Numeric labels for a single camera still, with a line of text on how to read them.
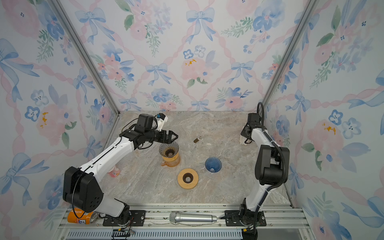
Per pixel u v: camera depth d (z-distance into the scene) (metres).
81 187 0.43
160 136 0.73
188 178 0.87
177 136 0.79
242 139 0.97
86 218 0.70
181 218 0.72
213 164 0.90
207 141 1.02
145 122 0.64
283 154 0.47
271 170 0.50
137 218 0.74
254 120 0.76
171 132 0.73
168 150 0.88
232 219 0.73
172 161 0.85
